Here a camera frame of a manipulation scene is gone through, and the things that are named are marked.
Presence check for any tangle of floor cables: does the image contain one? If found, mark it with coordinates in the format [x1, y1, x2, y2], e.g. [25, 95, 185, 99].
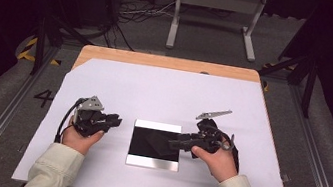
[94, 0, 179, 58]

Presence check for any white metal stand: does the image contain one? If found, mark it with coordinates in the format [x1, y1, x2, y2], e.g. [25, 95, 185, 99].
[164, 0, 269, 65]

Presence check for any white board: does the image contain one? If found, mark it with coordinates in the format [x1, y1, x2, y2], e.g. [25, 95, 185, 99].
[11, 46, 309, 187]

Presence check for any right hand-held gripper cable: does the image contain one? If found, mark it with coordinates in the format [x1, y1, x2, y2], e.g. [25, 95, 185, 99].
[208, 127, 245, 174]

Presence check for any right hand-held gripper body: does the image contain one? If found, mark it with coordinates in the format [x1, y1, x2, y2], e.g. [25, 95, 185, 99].
[189, 105, 240, 166]

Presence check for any yellow-black hazard tape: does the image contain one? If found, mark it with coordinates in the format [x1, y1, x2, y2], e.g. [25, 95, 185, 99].
[15, 34, 65, 68]
[259, 59, 296, 97]

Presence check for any black metal stand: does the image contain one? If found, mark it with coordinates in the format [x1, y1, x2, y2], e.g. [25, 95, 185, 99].
[26, 0, 100, 84]
[253, 47, 322, 120]

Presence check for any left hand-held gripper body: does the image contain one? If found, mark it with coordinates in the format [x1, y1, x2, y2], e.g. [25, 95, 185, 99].
[69, 92, 115, 142]

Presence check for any person's left hand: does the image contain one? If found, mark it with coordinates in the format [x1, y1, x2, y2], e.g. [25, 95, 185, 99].
[58, 120, 106, 159]

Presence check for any person's right hand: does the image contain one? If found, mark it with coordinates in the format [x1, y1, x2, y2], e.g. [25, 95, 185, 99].
[186, 140, 243, 186]

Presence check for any black card sheet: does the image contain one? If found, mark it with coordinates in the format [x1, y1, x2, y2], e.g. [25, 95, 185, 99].
[127, 125, 183, 164]

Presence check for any left hand-held gripper cable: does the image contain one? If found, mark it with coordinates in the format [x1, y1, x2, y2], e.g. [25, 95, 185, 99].
[52, 94, 86, 147]

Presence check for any hand-held gripper cable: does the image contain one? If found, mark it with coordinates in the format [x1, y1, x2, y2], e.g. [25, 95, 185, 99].
[208, 127, 245, 174]
[52, 94, 86, 147]

